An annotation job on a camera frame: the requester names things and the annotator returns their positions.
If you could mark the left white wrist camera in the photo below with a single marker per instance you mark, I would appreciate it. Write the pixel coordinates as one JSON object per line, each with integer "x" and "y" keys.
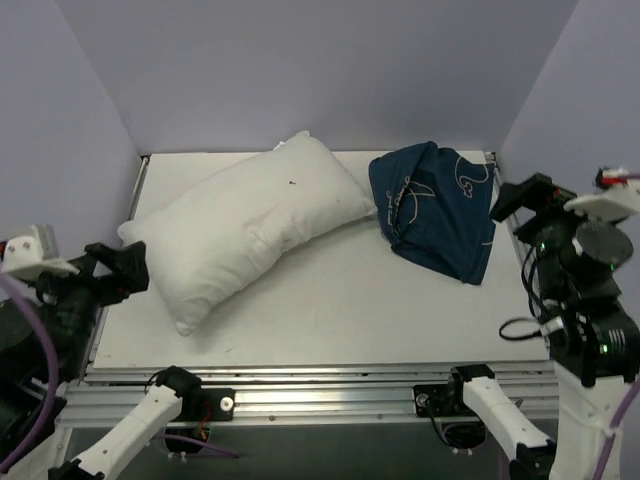
{"x": 31, "y": 251}

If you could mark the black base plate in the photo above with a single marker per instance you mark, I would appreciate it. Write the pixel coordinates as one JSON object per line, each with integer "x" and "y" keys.
{"x": 216, "y": 404}
{"x": 439, "y": 400}

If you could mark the aluminium front rail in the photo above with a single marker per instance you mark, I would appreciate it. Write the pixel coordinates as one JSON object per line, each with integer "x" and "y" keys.
{"x": 281, "y": 396}

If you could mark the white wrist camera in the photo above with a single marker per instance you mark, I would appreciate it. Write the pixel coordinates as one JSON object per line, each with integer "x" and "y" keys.
{"x": 617, "y": 197}
{"x": 31, "y": 251}

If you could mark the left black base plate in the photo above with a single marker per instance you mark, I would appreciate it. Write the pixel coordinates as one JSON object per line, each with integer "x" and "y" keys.
{"x": 216, "y": 404}

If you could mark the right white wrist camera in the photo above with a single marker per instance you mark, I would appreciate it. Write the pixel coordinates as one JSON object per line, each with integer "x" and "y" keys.
{"x": 617, "y": 197}

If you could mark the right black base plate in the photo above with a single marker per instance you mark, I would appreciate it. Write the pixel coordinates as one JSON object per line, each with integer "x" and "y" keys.
{"x": 439, "y": 400}

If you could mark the blue patterned pillowcase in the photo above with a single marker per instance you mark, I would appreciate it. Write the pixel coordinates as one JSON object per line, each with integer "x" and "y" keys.
{"x": 433, "y": 208}

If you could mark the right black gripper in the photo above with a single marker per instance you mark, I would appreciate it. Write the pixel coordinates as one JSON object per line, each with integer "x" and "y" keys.
{"x": 536, "y": 209}

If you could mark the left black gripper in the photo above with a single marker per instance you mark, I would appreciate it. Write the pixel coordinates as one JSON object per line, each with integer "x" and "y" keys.
{"x": 105, "y": 279}

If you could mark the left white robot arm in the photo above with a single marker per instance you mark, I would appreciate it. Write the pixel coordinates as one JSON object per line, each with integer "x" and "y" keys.
{"x": 53, "y": 424}

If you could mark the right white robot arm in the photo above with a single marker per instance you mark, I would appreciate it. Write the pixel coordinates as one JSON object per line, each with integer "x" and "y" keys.
{"x": 577, "y": 246}

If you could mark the left aluminium side rail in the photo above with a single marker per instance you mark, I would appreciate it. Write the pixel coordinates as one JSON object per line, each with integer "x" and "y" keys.
{"x": 103, "y": 312}

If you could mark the white pillow insert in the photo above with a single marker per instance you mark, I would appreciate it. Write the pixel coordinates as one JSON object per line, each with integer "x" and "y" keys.
{"x": 223, "y": 233}

